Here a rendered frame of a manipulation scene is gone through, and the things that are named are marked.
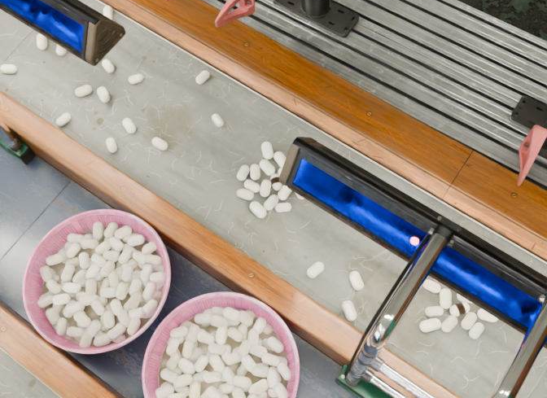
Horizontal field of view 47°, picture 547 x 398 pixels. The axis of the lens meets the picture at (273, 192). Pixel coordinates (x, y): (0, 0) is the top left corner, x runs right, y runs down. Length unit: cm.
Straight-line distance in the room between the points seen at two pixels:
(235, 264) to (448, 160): 45
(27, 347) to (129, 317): 18
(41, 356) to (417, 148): 78
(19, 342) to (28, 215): 29
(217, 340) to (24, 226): 48
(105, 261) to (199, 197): 21
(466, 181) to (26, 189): 89
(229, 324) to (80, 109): 55
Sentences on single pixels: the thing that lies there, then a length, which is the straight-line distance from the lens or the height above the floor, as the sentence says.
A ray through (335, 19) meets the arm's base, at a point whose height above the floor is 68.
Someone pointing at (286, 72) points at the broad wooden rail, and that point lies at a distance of 133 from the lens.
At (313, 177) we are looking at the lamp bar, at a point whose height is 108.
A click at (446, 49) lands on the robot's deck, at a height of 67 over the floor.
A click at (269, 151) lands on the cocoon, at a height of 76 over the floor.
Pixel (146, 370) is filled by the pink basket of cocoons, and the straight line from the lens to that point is 114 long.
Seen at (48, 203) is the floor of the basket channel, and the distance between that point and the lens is 139.
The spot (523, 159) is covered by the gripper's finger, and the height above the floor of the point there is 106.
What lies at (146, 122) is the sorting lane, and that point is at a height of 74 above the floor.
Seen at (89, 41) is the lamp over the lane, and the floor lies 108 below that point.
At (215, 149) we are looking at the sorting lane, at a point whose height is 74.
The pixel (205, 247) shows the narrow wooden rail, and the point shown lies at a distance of 117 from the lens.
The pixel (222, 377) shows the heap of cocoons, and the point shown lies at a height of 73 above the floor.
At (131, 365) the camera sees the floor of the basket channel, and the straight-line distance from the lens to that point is 124.
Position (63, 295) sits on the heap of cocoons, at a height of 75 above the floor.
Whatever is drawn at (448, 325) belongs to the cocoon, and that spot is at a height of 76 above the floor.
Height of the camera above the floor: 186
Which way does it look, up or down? 66 degrees down
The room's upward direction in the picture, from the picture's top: 5 degrees counter-clockwise
